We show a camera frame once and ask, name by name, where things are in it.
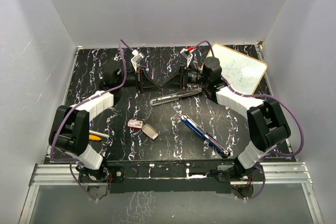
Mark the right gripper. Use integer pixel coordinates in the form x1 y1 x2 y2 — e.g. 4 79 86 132
162 63 209 91

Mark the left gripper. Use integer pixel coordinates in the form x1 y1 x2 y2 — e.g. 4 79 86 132
117 67 162 94

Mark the red staple box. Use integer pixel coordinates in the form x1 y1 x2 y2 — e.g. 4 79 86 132
128 120 143 129

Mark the staple strip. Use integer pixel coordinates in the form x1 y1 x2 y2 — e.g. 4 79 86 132
142 124 159 141

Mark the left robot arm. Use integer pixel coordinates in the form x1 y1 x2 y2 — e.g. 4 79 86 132
49 60 161 182

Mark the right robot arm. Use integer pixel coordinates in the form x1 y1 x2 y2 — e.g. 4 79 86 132
162 57 291 180

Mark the white marker pen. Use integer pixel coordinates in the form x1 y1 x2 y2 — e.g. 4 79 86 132
89 130 110 138

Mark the orange marker cap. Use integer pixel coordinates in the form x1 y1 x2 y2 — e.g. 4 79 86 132
89 134 102 141

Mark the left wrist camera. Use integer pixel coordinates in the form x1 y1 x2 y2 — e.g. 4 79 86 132
131 49 144 72

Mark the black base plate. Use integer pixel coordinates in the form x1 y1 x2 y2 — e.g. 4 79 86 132
76 159 265 194

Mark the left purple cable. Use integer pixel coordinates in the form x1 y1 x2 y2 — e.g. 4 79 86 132
49 39 140 201

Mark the purple cable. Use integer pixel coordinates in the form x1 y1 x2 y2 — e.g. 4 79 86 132
49 39 140 201
193 40 305 201

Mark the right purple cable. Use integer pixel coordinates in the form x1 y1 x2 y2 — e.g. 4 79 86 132
193 40 305 201

